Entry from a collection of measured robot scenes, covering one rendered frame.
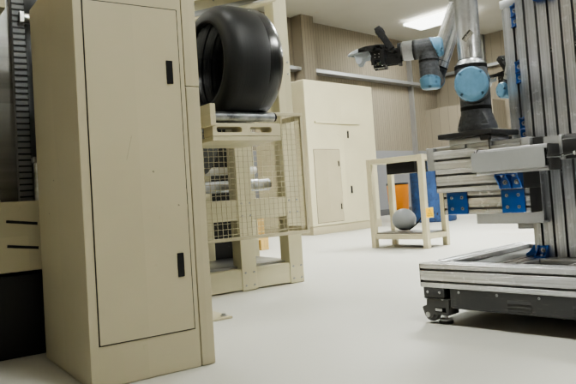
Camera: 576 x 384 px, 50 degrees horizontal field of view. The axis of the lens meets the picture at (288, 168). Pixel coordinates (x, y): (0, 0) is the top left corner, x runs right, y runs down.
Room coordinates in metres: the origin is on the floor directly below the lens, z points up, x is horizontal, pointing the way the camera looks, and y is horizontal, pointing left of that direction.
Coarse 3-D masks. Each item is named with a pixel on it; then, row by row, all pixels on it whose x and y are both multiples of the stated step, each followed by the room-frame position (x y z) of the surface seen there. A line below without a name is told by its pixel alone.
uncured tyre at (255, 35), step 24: (216, 24) 2.78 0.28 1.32; (240, 24) 2.73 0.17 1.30; (264, 24) 2.81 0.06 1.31; (216, 48) 3.18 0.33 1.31; (240, 48) 2.69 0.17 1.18; (264, 48) 2.76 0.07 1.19; (216, 72) 3.22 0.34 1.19; (240, 72) 2.71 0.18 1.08; (264, 72) 2.76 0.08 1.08; (216, 96) 2.81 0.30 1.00; (240, 96) 2.76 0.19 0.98; (264, 96) 2.83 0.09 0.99
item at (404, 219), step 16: (368, 160) 5.61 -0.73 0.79; (384, 160) 5.48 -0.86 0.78; (400, 160) 5.36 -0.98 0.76; (416, 160) 5.60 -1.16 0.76; (368, 176) 5.62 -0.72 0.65; (368, 192) 5.63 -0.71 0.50; (432, 208) 5.28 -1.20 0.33; (400, 224) 5.51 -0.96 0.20; (416, 224) 5.47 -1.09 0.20; (448, 224) 5.44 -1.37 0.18; (448, 240) 5.43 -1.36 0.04
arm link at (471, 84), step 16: (464, 0) 2.22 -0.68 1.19; (464, 16) 2.22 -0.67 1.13; (464, 32) 2.22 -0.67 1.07; (464, 48) 2.22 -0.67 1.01; (480, 48) 2.23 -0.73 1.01; (464, 64) 2.21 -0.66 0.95; (480, 64) 2.20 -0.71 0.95; (464, 80) 2.20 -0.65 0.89; (480, 80) 2.18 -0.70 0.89; (464, 96) 2.21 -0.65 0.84; (480, 96) 2.20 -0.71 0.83
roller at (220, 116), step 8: (216, 112) 2.74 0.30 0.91; (224, 112) 2.77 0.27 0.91; (232, 112) 2.79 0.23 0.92; (240, 112) 2.82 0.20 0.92; (248, 112) 2.84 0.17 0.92; (256, 112) 2.87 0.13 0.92; (264, 112) 2.89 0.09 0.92; (272, 112) 2.92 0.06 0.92; (216, 120) 2.75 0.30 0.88; (224, 120) 2.77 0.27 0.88; (232, 120) 2.80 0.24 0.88; (240, 120) 2.82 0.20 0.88; (248, 120) 2.84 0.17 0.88; (256, 120) 2.87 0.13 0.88; (264, 120) 2.89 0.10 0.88; (272, 120) 2.91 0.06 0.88
